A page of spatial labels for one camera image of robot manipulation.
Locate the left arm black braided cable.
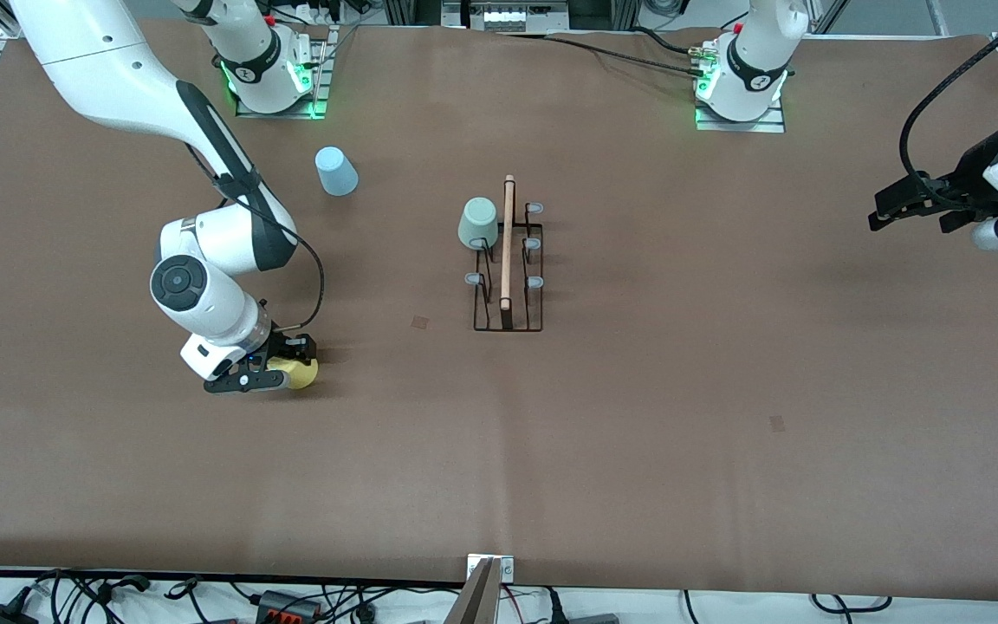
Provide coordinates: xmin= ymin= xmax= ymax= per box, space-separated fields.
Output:
xmin=899 ymin=0 xmax=998 ymax=209

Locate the black wire cup holder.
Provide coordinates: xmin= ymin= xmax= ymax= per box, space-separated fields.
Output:
xmin=464 ymin=174 xmax=545 ymax=334

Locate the yellow plastic cup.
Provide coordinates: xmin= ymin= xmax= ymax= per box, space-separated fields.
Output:
xmin=278 ymin=355 xmax=320 ymax=391

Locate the long black braided cable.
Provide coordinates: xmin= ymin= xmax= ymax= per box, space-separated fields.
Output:
xmin=499 ymin=31 xmax=708 ymax=81

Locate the thick black cable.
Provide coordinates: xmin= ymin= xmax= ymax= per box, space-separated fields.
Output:
xmin=629 ymin=24 xmax=703 ymax=57

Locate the light blue plastic cup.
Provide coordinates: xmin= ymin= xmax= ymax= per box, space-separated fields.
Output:
xmin=314 ymin=146 xmax=360 ymax=198

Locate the tangled black cable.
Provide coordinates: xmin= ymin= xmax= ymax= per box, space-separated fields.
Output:
xmin=31 ymin=569 xmax=205 ymax=624

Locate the grey aluminium beam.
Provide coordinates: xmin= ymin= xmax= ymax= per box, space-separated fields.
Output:
xmin=445 ymin=557 xmax=504 ymax=624

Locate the white power strip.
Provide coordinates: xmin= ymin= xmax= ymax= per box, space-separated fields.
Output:
xmin=287 ymin=0 xmax=344 ymax=25

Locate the black orange connector box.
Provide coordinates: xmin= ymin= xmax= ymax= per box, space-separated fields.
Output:
xmin=256 ymin=589 xmax=322 ymax=621

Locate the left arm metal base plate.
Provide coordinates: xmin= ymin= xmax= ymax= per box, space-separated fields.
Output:
xmin=695 ymin=100 xmax=786 ymax=133

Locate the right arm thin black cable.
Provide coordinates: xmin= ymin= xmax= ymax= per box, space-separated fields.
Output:
xmin=183 ymin=139 xmax=326 ymax=335

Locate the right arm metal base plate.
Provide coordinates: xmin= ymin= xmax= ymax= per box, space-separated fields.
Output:
xmin=235 ymin=26 xmax=331 ymax=120

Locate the grey power strip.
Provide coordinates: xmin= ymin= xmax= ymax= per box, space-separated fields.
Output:
xmin=463 ymin=0 xmax=571 ymax=34

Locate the pale green plastic cup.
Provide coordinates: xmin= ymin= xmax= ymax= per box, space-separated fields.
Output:
xmin=457 ymin=197 xmax=500 ymax=250

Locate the silver metal bracket plate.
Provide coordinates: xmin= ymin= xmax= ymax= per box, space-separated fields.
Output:
xmin=467 ymin=555 xmax=515 ymax=583

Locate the brown table cover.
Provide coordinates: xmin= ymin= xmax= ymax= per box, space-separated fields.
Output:
xmin=0 ymin=19 xmax=998 ymax=599

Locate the black cable loop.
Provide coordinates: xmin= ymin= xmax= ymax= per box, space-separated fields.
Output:
xmin=811 ymin=593 xmax=894 ymax=614

